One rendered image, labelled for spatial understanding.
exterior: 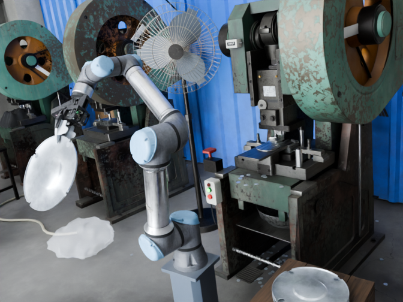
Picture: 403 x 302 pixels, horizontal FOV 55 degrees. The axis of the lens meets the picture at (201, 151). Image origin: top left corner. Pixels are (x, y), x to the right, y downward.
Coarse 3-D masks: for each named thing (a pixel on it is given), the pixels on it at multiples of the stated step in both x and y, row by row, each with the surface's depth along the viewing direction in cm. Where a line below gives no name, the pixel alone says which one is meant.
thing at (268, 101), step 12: (264, 72) 193; (276, 72) 189; (264, 84) 196; (276, 84) 191; (264, 96) 198; (276, 96) 193; (264, 108) 198; (276, 108) 195; (288, 108) 195; (264, 120) 198; (276, 120) 194; (288, 120) 197
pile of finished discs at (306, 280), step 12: (288, 276) 161; (300, 276) 160; (312, 276) 159; (324, 276) 158; (336, 276) 157; (276, 288) 154; (288, 288) 153; (300, 288) 152; (312, 288) 151; (324, 288) 150; (336, 288) 150; (276, 300) 147; (288, 300) 147; (300, 300) 146; (312, 300) 145; (324, 300) 144; (336, 300) 144; (348, 300) 144
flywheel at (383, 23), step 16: (352, 0) 161; (368, 0) 175; (384, 0) 179; (352, 16) 158; (368, 16) 153; (384, 16) 153; (352, 32) 153; (368, 32) 155; (384, 32) 155; (352, 48) 166; (368, 48) 178; (384, 48) 184; (352, 64) 168; (368, 64) 180; (384, 64) 183; (368, 80) 181
